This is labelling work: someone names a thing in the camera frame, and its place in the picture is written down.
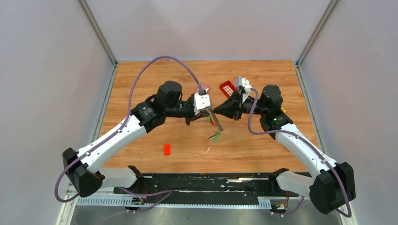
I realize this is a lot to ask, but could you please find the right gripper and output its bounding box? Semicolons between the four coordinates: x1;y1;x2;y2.
213;90;268;120

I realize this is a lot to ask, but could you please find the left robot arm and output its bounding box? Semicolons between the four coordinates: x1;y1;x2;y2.
62;81;212;197

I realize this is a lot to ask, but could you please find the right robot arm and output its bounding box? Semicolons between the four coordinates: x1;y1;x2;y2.
214;85;356;218

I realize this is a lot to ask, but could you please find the red toy brick block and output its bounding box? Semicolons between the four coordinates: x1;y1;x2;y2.
219;81;237;98

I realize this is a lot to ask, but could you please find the playing card box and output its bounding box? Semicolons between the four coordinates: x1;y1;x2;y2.
194;83;210;94

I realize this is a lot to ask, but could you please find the green key tag on holder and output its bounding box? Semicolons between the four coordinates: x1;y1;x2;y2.
209;131;221;143

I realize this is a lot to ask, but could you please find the small red block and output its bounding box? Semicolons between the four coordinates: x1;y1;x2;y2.
164;144;171;155

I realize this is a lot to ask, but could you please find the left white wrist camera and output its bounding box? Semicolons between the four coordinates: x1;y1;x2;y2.
193;92;212;113

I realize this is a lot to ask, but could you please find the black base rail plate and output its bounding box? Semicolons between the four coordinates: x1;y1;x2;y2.
127;172;293;206

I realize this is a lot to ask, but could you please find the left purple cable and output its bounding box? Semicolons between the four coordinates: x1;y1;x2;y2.
54;56;206;203

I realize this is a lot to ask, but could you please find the purple cable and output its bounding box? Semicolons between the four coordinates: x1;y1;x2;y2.
247;88;352;218
54;56;206;203

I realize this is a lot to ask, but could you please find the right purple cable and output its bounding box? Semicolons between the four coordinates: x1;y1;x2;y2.
247;88;352;218

